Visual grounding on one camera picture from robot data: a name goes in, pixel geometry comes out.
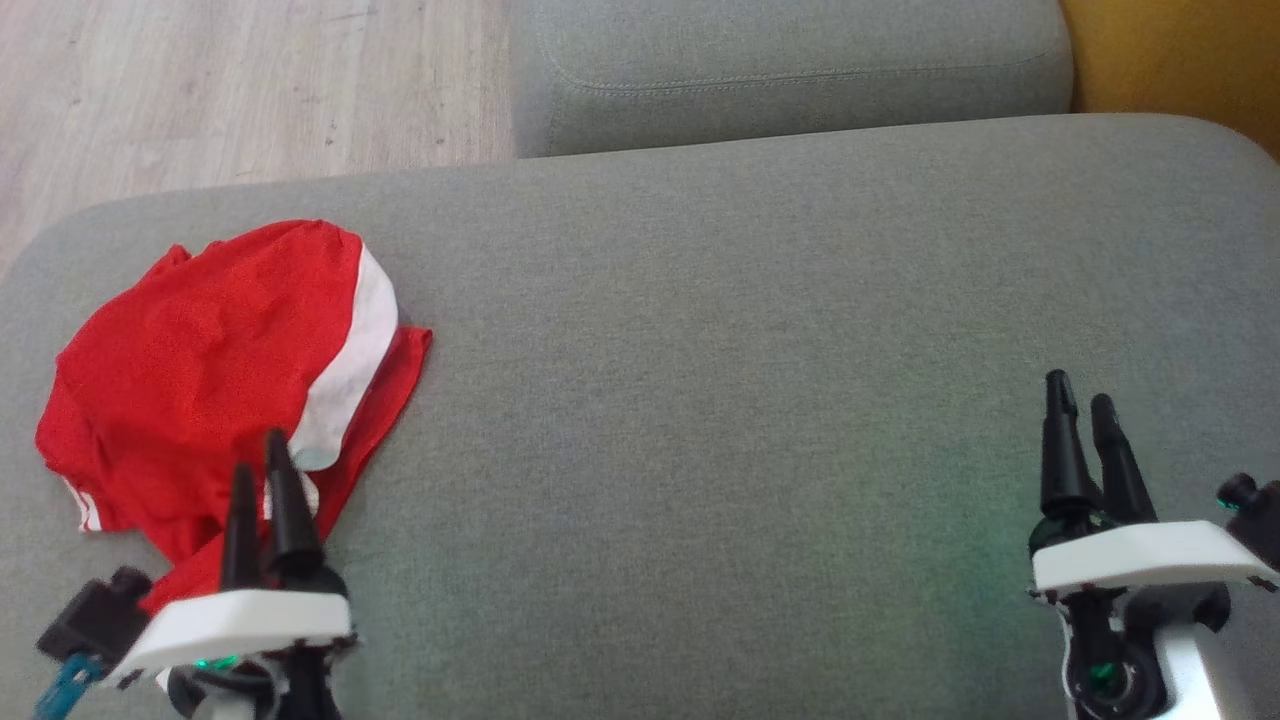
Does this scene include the red shorts with white stripes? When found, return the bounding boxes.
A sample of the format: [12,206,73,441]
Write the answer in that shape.
[50,218,401,473]

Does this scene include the left cable with blue plug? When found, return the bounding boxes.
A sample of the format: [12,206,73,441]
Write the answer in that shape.
[33,650,103,720]

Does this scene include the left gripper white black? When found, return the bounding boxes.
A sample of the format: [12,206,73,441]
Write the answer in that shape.
[105,430,356,691]

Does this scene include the large grey sofa seat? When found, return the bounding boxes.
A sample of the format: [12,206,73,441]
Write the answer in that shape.
[0,113,1280,720]

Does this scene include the grey sofa cushion with seam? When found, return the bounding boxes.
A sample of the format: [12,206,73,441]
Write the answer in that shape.
[510,0,1077,159]

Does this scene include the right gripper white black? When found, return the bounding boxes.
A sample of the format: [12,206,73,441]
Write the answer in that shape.
[1030,370,1279,601]

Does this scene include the red and white t-shirt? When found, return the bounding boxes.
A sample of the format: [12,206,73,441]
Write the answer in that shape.
[36,325,434,691]

